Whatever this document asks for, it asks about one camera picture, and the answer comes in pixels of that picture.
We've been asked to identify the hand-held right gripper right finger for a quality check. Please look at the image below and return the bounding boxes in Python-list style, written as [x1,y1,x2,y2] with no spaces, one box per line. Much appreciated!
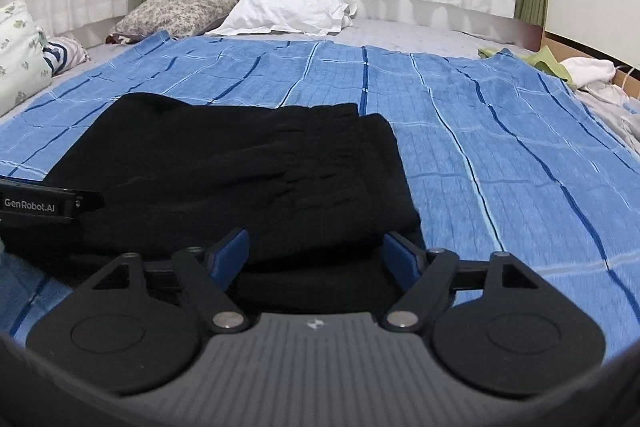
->
[379,231,544,334]

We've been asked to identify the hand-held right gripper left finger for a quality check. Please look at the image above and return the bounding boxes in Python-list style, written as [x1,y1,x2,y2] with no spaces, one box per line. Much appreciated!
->
[92,229,252,334]

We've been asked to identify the black pants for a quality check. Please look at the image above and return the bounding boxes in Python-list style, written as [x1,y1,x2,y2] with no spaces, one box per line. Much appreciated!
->
[0,93,427,315]

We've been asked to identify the blue plaid blanket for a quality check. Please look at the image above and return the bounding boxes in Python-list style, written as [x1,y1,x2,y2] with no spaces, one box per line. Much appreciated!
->
[0,29,640,358]

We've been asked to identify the white floral pillow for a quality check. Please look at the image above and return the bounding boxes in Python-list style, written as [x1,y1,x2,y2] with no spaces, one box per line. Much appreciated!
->
[0,0,54,118]

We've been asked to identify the navy striped white cloth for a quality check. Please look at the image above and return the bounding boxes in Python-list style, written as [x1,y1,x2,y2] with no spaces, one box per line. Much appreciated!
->
[42,35,91,76]

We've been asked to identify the yellow-green cloth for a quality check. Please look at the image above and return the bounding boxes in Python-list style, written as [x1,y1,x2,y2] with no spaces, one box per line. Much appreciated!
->
[477,46,574,84]

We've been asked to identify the grey floral pillow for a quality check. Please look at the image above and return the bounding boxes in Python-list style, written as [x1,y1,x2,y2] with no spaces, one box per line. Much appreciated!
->
[106,0,247,44]

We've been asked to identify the plain white pillow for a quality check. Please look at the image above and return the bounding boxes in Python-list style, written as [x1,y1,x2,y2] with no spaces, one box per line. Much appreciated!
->
[205,0,359,38]

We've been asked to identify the crumpled white cloth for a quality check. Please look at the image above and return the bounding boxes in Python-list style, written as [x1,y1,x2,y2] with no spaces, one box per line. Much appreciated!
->
[565,57,640,108]

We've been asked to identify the wooden bed frame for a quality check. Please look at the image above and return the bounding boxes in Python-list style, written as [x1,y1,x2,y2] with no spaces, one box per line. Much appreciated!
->
[515,20,640,98]

